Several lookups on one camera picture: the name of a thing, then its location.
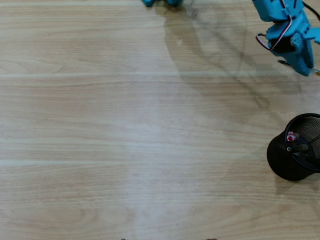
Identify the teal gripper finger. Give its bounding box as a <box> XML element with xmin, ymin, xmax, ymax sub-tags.
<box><xmin>276</xmin><ymin>51</ymin><xmax>308</xmax><ymax>77</ymax></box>
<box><xmin>291</xmin><ymin>31</ymin><xmax>315</xmax><ymax>76</ymax></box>

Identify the teal gripper body with servo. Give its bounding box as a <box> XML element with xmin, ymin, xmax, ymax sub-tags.
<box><xmin>265</xmin><ymin>11</ymin><xmax>313</xmax><ymax>55</ymax></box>

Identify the clear pen with grey grip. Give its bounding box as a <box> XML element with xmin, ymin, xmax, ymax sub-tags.
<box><xmin>277</xmin><ymin>59</ymin><xmax>320</xmax><ymax>75</ymax></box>

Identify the red clear pen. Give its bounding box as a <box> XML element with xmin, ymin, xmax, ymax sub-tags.
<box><xmin>286</xmin><ymin>131</ymin><xmax>300</xmax><ymax>144</ymax></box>

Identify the black pen with chrome tip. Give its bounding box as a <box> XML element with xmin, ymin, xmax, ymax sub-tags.
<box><xmin>291</xmin><ymin>151</ymin><xmax>316</xmax><ymax>164</ymax></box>

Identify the black mesh pen holder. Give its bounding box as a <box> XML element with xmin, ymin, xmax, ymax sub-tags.
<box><xmin>266</xmin><ymin>113</ymin><xmax>320</xmax><ymax>182</ymax></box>

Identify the teal robot base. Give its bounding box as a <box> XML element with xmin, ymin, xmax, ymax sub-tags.
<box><xmin>142</xmin><ymin>0</ymin><xmax>185</xmax><ymax>8</ymax></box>

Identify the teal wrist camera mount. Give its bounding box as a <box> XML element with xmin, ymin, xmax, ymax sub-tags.
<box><xmin>303</xmin><ymin>25</ymin><xmax>320</xmax><ymax>43</ymax></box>

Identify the red white black servo wire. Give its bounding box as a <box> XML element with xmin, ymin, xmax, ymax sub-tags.
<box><xmin>255</xmin><ymin>14</ymin><xmax>294</xmax><ymax>52</ymax></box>

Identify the black camera cable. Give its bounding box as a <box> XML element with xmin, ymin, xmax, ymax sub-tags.
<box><xmin>302</xmin><ymin>1</ymin><xmax>320</xmax><ymax>22</ymax></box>

